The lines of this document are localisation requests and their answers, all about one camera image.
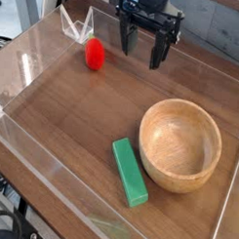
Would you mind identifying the red strawberry toy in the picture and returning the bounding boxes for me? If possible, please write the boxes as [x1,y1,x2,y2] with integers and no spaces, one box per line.
[85,34,105,71]

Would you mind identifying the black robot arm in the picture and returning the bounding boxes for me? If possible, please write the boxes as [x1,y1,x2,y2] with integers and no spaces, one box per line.
[115,0,184,70]

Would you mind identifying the clear acrylic tray walls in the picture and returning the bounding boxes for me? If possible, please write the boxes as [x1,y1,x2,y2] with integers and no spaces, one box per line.
[0,8,239,239]

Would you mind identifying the black cable under table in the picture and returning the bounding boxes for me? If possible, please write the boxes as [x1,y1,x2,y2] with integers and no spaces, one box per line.
[0,210,23,239]

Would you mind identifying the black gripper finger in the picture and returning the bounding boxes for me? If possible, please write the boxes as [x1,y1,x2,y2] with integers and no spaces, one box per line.
[149,29,173,70]
[120,14,139,56]

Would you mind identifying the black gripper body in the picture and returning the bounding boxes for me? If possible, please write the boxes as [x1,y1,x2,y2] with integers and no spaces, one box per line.
[115,0,184,42]

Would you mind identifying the green rectangular block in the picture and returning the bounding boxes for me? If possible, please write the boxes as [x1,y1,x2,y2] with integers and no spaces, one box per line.
[112,138,148,208]

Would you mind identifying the wooden bowl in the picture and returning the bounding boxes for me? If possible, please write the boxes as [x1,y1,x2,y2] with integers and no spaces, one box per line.
[139,99,222,194]

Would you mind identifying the black table clamp bracket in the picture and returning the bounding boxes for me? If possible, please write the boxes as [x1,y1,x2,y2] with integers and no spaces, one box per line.
[14,199,43,239]

